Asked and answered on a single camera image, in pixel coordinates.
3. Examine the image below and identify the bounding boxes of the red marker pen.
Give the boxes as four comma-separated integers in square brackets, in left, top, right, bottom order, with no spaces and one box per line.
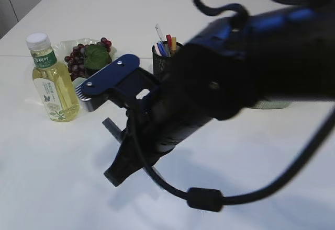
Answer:
[166,34,172,49]

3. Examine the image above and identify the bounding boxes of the black mesh pen holder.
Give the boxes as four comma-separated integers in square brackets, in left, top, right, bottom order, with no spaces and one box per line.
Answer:
[151,45,173,81]

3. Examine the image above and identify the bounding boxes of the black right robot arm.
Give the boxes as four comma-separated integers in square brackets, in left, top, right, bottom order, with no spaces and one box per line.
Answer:
[104,0,334,186]

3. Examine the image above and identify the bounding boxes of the pink scissors with sheath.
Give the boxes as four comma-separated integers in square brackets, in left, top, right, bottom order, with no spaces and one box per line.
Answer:
[154,43,162,56]

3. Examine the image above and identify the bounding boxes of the blue scissors with sheath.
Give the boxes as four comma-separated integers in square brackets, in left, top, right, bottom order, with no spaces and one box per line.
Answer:
[157,41,171,58]

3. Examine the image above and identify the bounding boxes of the silver glitter pen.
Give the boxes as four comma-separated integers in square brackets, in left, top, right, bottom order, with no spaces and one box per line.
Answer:
[102,118,122,144]

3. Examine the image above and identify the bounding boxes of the light green woven basket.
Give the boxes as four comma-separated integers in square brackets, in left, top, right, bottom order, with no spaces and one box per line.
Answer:
[250,99,292,110]

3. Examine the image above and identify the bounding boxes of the green tea bottle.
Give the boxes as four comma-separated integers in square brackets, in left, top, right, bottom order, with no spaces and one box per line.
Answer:
[26,32,80,122]

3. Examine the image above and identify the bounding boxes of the light green wavy plate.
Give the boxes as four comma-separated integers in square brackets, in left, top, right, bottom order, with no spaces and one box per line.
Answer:
[53,37,117,81]

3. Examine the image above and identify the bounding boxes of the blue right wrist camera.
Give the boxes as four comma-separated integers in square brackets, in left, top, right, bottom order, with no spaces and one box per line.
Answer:
[75,54,140,112]

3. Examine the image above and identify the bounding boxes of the clear plastic ruler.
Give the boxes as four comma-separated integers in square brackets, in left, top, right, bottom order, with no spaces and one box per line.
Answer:
[155,24,166,42]

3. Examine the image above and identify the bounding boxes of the gold marker pen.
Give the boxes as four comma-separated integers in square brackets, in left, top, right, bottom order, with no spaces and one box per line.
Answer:
[171,37,177,55]

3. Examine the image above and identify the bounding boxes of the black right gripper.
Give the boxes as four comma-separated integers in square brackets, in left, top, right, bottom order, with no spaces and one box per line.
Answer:
[104,67,211,187]

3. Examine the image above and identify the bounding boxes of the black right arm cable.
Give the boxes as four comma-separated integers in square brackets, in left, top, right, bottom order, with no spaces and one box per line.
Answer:
[128,107,335,213]

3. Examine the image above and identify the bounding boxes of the dark red grape bunch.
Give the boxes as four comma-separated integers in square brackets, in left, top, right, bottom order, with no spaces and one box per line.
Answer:
[64,37,113,81]

